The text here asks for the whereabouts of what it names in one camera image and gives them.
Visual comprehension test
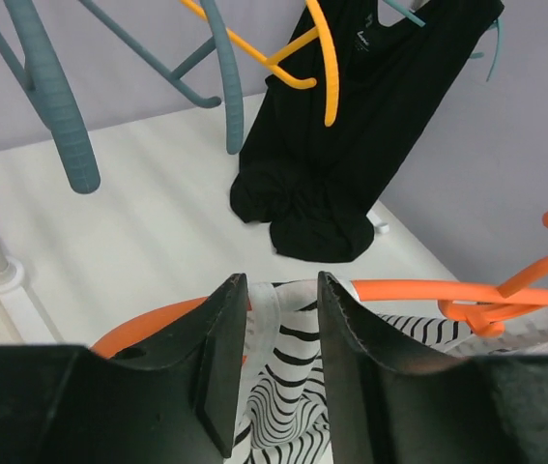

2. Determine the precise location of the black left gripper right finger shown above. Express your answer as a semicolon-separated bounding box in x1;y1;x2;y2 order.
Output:
317;273;548;464

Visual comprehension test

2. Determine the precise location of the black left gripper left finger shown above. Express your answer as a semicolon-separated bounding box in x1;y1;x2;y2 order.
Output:
0;274;248;463

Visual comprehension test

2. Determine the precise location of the orange plastic hanger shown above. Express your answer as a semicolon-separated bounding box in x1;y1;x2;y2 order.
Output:
92;212;548;359

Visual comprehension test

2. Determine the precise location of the white black striped tank top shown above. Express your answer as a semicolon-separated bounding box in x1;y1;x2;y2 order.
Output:
229;280;548;463

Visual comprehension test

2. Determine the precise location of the black tank top hanging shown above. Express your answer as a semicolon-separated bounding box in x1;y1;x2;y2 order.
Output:
228;0;505;264

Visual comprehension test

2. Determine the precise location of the grey-blue hanger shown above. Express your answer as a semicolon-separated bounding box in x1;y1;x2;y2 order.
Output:
80;1;244;155
0;1;101;194

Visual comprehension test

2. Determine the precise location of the grey-blue hanger outer left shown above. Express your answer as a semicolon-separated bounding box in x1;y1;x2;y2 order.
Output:
0;1;101;194

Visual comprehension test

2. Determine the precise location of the teal plastic hanger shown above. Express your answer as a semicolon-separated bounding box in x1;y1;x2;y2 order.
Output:
385;1;505;82

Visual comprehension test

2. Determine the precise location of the yellow plastic hanger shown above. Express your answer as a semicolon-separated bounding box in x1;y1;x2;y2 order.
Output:
179;0;341;129

